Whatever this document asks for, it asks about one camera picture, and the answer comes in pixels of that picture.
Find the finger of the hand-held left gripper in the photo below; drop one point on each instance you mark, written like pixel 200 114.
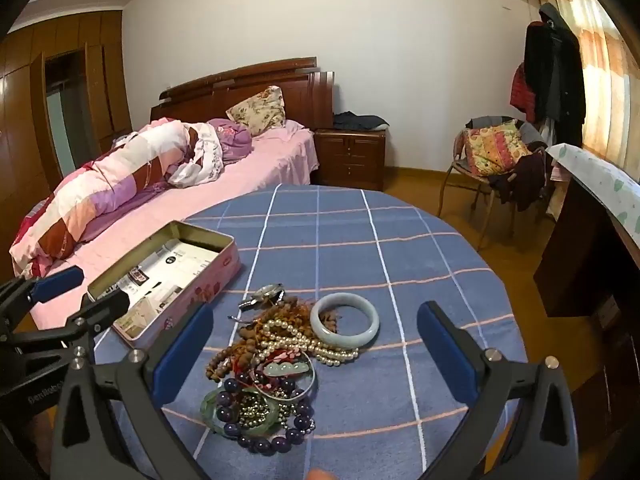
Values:
pixel 107 305
pixel 57 282

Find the silver bangle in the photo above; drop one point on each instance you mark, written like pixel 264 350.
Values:
pixel 312 380

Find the patchwork pink quilt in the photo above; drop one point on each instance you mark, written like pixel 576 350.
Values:
pixel 110 175

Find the colourful floral cushion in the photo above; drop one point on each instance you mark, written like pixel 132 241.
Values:
pixel 492 150

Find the dark maroon garment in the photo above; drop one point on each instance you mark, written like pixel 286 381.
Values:
pixel 525 180

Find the red hanging garment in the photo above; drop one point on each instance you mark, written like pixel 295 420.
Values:
pixel 520 92

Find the white patterned desk cover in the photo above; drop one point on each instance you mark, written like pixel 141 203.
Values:
pixel 600 175

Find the blue plaid tablecloth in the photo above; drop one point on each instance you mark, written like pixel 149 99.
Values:
pixel 340 240

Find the wooden wardrobe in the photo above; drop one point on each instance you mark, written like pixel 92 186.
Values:
pixel 20 125

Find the dark folded clothes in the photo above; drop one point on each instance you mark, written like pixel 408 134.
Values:
pixel 360 121

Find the floral pillow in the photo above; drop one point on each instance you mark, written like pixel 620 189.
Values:
pixel 257 110

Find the dark wooden desk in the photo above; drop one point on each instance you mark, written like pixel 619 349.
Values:
pixel 575 250

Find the black hanging coat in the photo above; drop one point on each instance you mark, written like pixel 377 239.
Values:
pixel 555 70

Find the silver wristwatch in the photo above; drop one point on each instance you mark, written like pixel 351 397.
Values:
pixel 270 292

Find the purple floral blanket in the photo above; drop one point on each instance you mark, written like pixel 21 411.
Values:
pixel 230 142

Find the pale jade bangle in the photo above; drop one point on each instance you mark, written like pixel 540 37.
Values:
pixel 345 299

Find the pink tin box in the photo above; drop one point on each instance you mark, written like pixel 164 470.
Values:
pixel 210 272

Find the green jade bangle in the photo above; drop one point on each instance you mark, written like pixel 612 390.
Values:
pixel 207 405

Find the wooden bed headboard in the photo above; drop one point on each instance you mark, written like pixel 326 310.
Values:
pixel 210 92

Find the wooden chair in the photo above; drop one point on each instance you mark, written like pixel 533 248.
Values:
pixel 455 170

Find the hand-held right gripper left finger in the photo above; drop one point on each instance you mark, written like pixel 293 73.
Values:
pixel 182 350

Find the wooden nightstand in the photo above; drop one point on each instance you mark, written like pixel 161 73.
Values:
pixel 350 157

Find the patterned curtain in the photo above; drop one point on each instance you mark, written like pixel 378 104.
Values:
pixel 600 60

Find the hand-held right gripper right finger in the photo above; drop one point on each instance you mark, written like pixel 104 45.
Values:
pixel 445 355

